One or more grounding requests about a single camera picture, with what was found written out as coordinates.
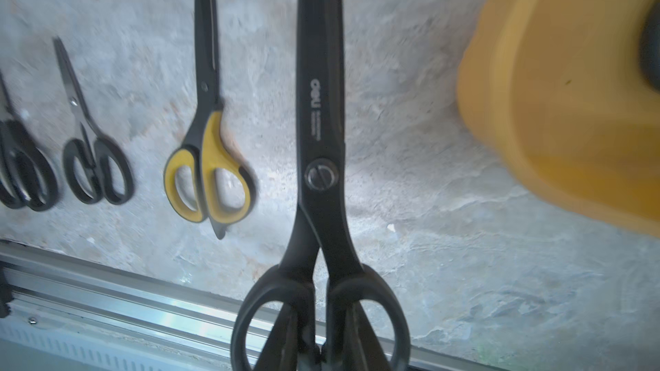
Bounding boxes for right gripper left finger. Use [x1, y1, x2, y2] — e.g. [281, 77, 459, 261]
[254, 304, 298, 371]

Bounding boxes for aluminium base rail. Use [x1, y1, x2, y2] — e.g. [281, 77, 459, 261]
[1, 241, 481, 370]

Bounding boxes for yellow storage tray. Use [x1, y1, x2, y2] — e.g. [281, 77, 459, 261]
[457, 0, 659, 236]

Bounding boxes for large black scissors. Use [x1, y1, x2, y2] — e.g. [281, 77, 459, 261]
[1, 84, 58, 212]

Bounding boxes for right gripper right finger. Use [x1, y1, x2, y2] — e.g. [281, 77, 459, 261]
[343, 302, 391, 371]

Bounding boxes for tiny black scissors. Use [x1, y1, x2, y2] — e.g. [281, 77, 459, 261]
[53, 37, 135, 205]

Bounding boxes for yellow black handled scissors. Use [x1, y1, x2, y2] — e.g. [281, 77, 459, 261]
[163, 0, 256, 240]

